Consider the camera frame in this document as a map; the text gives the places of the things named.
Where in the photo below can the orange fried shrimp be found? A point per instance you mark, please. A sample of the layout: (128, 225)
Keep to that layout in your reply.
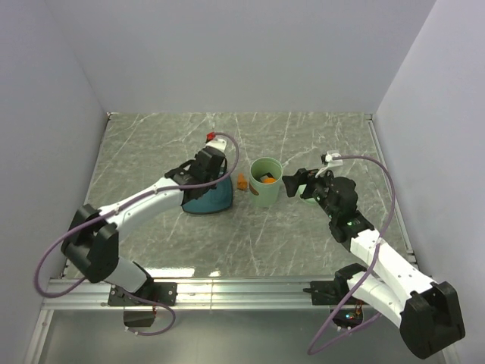
(241, 183)

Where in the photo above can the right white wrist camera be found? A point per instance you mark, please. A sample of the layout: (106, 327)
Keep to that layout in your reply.
(331, 159)

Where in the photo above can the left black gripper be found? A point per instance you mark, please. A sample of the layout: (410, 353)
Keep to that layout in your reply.
(214, 180)

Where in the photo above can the mint green canister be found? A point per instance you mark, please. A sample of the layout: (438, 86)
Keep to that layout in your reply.
(265, 195)

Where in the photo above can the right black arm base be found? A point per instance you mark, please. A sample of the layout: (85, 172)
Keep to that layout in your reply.
(329, 293)

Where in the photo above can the aluminium front rail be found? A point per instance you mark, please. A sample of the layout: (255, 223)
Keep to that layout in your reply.
(259, 293)

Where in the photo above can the aluminium right side rail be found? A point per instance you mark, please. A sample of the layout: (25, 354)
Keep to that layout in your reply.
(394, 231)

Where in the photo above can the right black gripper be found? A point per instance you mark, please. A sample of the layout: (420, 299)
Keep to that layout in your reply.
(292, 182)

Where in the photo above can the mint green lid brown handle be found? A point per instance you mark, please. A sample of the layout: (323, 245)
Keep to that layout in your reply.
(308, 199)

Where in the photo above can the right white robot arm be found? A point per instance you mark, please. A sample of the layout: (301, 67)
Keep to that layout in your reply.
(427, 314)

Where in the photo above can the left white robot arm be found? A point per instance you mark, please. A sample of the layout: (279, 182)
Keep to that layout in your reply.
(94, 246)

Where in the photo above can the aluminium rail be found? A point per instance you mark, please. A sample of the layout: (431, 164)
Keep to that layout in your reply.
(259, 293)
(394, 231)

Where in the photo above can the orange round slice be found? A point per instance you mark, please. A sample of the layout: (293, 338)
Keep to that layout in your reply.
(269, 180)

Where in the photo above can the teal square plate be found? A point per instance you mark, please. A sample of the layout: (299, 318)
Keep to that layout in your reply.
(214, 201)

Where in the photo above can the white sushi roll piece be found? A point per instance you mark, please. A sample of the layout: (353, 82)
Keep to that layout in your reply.
(264, 176)

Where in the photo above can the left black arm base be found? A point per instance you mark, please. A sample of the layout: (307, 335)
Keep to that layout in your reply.
(141, 307)

